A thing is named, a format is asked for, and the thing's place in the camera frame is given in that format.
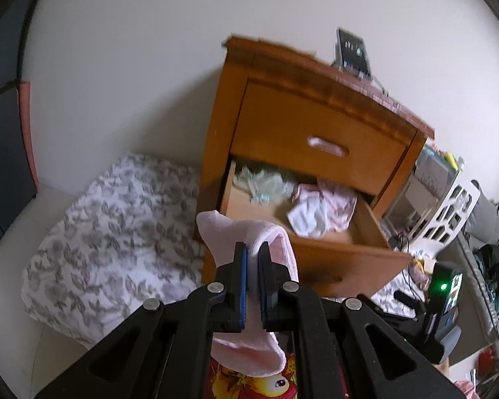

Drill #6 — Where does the dark wardrobe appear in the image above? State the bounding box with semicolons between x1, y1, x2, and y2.
0;0;42;242

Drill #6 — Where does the pink sock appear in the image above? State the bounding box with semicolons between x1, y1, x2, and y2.
195;210;300;377

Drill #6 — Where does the wooden drawer holding clothes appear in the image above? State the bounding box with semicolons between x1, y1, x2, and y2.
202;156;412;300

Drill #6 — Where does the phone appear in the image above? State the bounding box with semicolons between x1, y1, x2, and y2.
335;27;375;79

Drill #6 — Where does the black bag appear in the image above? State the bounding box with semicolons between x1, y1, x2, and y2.
474;243;499;312

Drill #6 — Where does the wooden drawer with shut front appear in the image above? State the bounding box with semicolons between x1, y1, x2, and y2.
231;80;418;198

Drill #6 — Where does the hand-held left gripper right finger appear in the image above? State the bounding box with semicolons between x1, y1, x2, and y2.
258;241;475;399

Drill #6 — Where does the white underwear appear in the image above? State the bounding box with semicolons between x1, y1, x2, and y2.
287;199;329;237

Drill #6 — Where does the pink board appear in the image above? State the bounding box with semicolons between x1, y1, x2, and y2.
19;81;40;188

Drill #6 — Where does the pale green lace underwear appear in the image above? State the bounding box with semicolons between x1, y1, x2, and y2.
235;165;296;205

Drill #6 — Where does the pale printed box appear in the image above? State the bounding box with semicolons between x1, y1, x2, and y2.
414;143;466;184

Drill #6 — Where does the grey floral bedsheet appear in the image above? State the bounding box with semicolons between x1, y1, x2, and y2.
21;153;427;347

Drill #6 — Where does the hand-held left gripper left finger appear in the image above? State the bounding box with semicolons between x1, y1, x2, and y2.
33;241;250;399

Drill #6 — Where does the grey cloth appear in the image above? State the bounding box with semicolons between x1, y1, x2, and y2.
466;181;499;246

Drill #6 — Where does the light pink underwear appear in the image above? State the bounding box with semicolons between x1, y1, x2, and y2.
291;179;358;233

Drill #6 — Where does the white laundry basket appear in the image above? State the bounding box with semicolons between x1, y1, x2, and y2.
403;179;481;254

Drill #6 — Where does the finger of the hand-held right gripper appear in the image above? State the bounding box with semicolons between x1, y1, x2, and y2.
393;291;425;322

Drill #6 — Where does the red printed blanket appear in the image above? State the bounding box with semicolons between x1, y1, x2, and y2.
208;351;350;399

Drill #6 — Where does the wooden nightstand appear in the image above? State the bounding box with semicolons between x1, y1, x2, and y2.
195;35;435;300

